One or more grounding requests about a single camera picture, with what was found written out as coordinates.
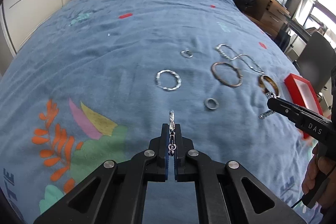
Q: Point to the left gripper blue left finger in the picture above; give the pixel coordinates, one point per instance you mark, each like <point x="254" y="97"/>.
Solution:
<point x="114" y="192"/>

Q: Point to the dark brown bangle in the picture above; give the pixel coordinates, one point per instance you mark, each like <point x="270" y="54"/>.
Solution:
<point x="269" y="87"/>

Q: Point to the person right hand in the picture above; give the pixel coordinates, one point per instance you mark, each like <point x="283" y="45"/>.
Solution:
<point x="324" y="165"/>

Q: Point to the twisted silver hoop earring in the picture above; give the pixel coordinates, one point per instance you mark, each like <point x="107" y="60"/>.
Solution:
<point x="168" y="80"/>

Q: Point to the wooden drawer cabinet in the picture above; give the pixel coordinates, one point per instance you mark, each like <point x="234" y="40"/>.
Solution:
<point x="269" y="15"/>

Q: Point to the dark grey chair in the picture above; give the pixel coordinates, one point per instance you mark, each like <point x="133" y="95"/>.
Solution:
<point x="315" y="64"/>

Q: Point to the red shallow box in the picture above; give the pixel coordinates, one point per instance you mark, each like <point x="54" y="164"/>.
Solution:
<point x="302" y="93"/>

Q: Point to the glass top desk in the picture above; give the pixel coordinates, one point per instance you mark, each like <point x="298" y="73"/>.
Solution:
<point x="298" y="29"/>

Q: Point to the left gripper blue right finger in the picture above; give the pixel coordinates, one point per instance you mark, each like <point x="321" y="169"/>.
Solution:
<point x="227" y="192"/>

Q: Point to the thin silver bangle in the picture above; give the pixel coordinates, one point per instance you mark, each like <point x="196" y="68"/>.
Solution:
<point x="227" y="74"/>

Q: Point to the blue patterned bedspread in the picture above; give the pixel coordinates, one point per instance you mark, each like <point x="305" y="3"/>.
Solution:
<point x="82" y="90"/>

